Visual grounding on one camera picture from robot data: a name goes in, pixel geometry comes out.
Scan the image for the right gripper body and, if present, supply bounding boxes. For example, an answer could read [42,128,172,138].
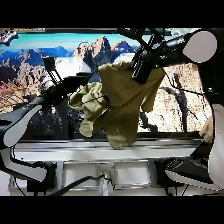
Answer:
[129,49,162,85]

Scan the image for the olive green garment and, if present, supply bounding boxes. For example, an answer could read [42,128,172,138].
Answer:
[67,60,167,151]

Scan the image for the cream garment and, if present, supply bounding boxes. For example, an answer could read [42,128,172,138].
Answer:
[199,115,215,145]

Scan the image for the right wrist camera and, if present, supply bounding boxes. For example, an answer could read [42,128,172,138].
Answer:
[146,33,166,54]

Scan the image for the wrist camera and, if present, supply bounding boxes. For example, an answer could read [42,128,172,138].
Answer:
[146,33,166,54]
[42,55,64,84]

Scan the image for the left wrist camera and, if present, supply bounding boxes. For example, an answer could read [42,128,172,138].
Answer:
[42,55,64,84]

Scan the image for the silver frame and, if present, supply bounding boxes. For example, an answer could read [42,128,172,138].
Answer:
[8,137,214,197]

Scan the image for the black cable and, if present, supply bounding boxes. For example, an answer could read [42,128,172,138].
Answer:
[46,173,108,197]

